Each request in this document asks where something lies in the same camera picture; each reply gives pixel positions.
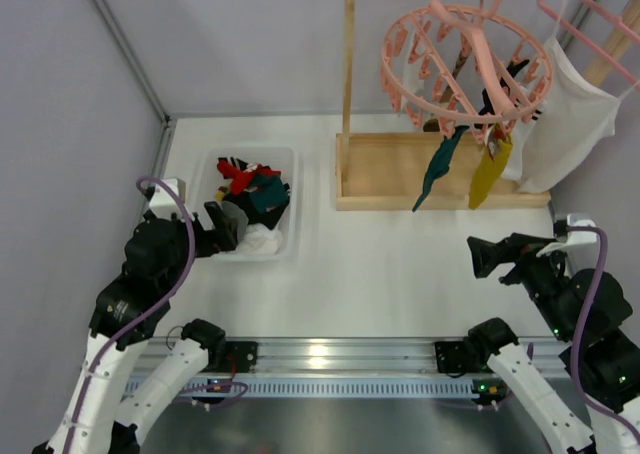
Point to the mustard yellow sock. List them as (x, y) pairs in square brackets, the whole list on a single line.
[(492, 164)]

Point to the red sock in bin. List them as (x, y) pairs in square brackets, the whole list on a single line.
[(245, 176)]

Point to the pink round clip hanger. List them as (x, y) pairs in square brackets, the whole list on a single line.
[(506, 76)]

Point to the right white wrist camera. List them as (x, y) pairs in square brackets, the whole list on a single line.
[(570, 232)]

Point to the left black mount plate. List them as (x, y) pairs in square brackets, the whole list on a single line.
[(239, 357)]

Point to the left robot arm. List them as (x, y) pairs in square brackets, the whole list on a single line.
[(100, 418)]

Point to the white striped sock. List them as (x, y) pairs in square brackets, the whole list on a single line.
[(519, 135)]

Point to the perforated cable duct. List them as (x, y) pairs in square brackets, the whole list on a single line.
[(325, 387)]

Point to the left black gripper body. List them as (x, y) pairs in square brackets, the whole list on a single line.
[(208, 233)]

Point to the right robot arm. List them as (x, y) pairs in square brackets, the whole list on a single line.
[(584, 307)]

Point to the wooden clothes rack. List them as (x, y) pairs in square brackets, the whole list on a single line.
[(385, 171)]

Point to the brown striped sock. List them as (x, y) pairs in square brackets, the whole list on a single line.
[(432, 125)]

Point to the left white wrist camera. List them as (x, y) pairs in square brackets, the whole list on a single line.
[(161, 204)]

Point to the pink clothes hanger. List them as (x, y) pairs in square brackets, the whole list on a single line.
[(600, 37)]

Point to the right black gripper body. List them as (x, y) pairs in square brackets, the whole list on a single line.
[(507, 253)]

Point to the white tank top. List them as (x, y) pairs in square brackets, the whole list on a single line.
[(576, 117)]

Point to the clear plastic bin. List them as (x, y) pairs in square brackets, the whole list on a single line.
[(266, 217)]

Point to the black mount plate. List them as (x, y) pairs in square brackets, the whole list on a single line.
[(239, 357), (453, 358)]

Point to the dark green sock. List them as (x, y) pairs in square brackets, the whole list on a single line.
[(439, 164)]

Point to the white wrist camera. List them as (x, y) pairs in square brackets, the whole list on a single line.
[(570, 232), (161, 204)]

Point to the right black mount plate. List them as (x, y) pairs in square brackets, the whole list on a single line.
[(453, 358)]

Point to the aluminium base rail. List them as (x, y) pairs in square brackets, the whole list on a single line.
[(337, 356)]

